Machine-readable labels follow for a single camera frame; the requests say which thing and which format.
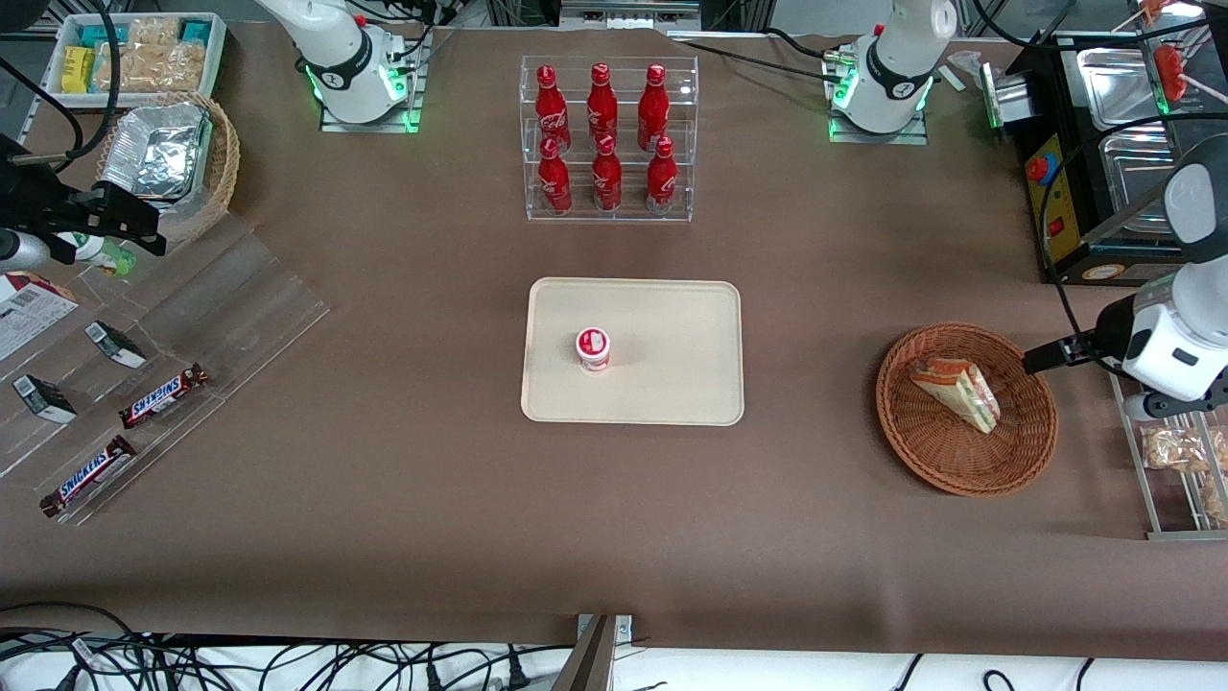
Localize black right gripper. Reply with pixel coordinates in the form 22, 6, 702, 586
0, 181, 167, 275

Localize triangle sandwich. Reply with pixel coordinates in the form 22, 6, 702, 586
909, 357, 1002, 435

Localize brown wicker basket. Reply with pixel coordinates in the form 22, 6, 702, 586
875, 322, 1060, 498

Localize tan wicker basket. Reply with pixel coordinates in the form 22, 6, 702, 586
94, 91, 241, 246

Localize beige plastic tray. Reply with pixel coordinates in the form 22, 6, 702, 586
520, 277, 745, 426

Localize red white printed carton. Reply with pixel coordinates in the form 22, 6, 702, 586
0, 272, 81, 364

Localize green white small bottle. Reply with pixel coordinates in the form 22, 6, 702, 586
58, 230, 138, 277

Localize small black white box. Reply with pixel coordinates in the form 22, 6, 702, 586
84, 321, 148, 369
12, 374, 78, 425

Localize aluminium foil container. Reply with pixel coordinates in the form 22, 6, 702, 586
99, 102, 214, 203

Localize black countertop food warmer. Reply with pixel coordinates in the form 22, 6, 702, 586
1003, 29, 1228, 286

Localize yellow snack packet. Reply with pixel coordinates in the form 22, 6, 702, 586
60, 46, 97, 94

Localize Snickers chocolate bar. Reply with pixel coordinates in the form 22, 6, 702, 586
38, 435, 138, 519
118, 363, 209, 430

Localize clear bag of crackers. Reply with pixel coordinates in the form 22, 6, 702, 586
93, 40, 207, 94
128, 16, 183, 49

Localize clear acrylic stepped display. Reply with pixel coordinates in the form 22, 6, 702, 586
0, 213, 332, 527

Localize white plastic bin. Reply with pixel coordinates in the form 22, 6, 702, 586
43, 12, 228, 108

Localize silver metal box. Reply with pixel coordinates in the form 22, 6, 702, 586
979, 63, 1032, 131

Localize red sausage on stick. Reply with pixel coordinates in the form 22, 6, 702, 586
1154, 43, 1228, 103

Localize clear plastic wrapper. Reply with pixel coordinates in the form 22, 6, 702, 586
943, 50, 986, 93

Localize brown table cover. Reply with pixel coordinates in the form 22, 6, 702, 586
0, 21, 1228, 663

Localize red cola bottle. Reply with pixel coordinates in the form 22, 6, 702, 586
591, 135, 624, 212
637, 64, 671, 153
537, 137, 574, 215
646, 137, 678, 215
586, 63, 620, 153
534, 65, 572, 155

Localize red white yogurt cup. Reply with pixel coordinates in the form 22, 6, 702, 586
575, 327, 612, 373

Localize clear acrylic bottle rack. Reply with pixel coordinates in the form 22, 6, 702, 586
519, 55, 700, 224

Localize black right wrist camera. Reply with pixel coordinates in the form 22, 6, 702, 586
0, 132, 74, 231

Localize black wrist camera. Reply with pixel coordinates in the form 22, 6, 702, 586
0, 132, 74, 231
1022, 299, 1139, 377

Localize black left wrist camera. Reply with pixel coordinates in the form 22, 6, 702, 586
1022, 299, 1139, 377

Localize silver wire snack rack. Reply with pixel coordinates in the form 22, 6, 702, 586
1108, 369, 1228, 541

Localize black left wrist camera cable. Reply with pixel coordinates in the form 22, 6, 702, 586
1040, 113, 1228, 377

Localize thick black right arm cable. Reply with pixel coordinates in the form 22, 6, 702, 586
53, 0, 123, 174

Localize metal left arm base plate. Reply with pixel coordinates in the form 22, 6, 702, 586
827, 38, 930, 146

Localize aluminium bracket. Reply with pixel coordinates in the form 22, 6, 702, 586
578, 614, 634, 646

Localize dark metal post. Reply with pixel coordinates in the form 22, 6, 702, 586
552, 614, 617, 691

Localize aluminium frame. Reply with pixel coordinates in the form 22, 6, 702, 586
556, 0, 703, 32

